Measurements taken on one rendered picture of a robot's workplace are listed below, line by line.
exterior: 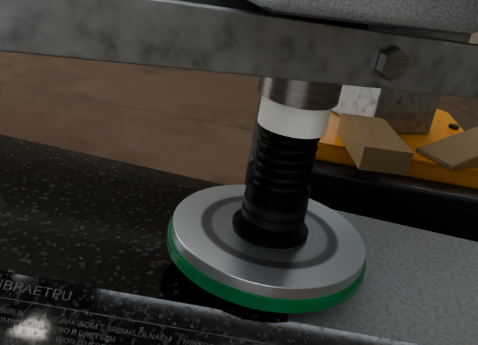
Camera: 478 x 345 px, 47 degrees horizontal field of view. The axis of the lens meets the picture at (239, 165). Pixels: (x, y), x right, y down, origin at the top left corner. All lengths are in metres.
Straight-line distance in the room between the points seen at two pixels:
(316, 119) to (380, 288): 0.24
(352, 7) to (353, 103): 0.95
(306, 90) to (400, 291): 0.28
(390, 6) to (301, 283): 0.26
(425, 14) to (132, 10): 0.22
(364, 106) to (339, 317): 0.80
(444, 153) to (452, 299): 0.62
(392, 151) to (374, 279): 0.46
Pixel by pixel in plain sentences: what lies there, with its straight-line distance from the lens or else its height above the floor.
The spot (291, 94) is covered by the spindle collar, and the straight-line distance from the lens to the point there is 0.51.
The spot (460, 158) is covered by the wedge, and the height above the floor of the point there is 0.80.
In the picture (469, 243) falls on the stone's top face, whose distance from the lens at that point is 0.85.
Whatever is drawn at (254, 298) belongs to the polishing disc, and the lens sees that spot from 0.53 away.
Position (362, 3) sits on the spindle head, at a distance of 0.43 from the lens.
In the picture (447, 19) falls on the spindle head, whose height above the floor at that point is 1.14.
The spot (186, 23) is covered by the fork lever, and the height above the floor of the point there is 1.10.
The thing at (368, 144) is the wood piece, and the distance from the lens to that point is 1.10.
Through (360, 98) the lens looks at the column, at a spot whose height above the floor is 0.85.
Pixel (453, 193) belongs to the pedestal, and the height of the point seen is 0.74.
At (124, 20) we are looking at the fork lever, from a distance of 0.42.
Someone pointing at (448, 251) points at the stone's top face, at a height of 0.82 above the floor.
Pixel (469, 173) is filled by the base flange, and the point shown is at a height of 0.77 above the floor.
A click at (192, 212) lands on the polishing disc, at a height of 0.88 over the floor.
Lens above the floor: 1.18
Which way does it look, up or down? 23 degrees down
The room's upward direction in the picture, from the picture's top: 10 degrees clockwise
